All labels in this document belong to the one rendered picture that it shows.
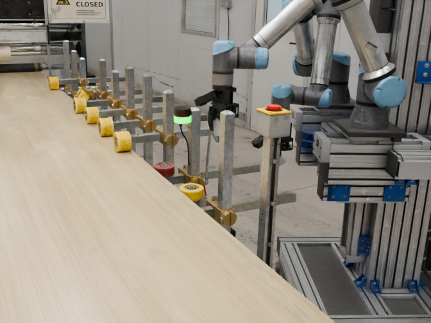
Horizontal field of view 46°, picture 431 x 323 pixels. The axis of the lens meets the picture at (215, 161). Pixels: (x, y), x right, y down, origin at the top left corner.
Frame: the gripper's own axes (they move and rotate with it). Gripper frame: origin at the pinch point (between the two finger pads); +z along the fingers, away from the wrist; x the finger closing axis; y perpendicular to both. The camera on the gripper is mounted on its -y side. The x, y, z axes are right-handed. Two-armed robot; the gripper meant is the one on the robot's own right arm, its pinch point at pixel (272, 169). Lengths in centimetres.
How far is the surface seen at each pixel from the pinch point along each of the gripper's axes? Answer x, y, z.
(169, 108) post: 19.2, -37.9, -24.7
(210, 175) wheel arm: -1.5, -29.2, -1.7
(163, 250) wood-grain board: -61, -72, -7
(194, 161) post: -5.7, -38.1, -10.1
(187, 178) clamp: -4.2, -40.2, -3.1
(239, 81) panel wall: 363, 190, 29
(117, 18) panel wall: 725, 151, -25
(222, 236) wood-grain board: -60, -55, -7
